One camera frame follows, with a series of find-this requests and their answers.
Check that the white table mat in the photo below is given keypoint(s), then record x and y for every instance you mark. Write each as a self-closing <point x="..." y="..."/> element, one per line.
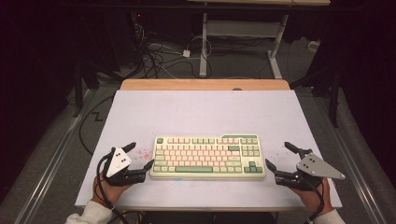
<point x="202" y="112"/>

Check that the wooden table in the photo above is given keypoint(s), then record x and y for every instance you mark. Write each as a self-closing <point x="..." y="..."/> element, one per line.
<point x="202" y="84"/>

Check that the small white box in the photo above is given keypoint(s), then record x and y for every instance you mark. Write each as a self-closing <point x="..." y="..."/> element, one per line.
<point x="313" y="46"/>

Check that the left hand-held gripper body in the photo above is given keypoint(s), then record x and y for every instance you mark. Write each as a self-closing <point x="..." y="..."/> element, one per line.
<point x="116" y="161"/>

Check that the orange wristband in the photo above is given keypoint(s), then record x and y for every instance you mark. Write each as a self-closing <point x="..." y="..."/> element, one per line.
<point x="101" y="200"/>

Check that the person's right hand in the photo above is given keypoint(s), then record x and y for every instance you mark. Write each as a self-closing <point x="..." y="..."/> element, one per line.
<point x="314" y="197"/>

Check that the black metal stand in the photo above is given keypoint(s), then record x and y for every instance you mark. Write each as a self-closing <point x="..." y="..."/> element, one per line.
<point x="78" y="93"/>

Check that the cream and green keyboard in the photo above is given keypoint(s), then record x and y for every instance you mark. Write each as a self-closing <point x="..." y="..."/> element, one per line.
<point x="205" y="157"/>

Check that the metal floor rail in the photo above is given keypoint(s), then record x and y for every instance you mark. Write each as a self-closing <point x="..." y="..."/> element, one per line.
<point x="351" y="168"/>
<point x="46" y="174"/>

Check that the white metal desk frame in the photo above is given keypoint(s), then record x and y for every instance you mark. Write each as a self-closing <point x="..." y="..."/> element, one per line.
<point x="239" y="28"/>

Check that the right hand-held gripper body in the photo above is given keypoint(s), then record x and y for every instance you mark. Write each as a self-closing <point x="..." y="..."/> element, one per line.
<point x="314" y="166"/>

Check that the person's left hand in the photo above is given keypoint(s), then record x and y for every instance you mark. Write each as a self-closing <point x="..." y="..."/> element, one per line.
<point x="110" y="191"/>

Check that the white power adapter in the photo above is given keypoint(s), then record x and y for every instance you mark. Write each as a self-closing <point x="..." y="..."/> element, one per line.
<point x="186" y="53"/>

